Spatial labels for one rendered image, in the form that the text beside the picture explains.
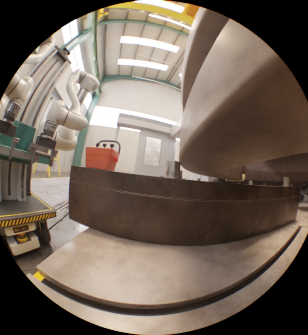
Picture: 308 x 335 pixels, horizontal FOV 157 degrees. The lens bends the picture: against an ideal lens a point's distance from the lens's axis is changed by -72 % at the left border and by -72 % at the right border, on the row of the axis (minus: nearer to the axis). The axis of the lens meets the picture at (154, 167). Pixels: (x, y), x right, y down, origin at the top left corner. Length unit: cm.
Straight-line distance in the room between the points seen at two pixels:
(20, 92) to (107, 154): 61
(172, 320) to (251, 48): 62
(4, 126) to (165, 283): 89
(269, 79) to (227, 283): 58
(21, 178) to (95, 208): 75
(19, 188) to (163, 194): 113
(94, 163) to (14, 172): 79
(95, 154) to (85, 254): 53
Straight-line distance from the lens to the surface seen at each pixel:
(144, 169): 365
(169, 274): 50
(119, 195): 61
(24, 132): 110
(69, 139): 102
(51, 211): 97
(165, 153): 394
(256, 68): 26
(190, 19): 1100
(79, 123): 77
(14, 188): 120
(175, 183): 56
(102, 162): 66
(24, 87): 70
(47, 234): 107
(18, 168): 117
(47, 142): 74
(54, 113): 75
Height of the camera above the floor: 68
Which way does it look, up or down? 6 degrees up
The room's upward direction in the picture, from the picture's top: 7 degrees clockwise
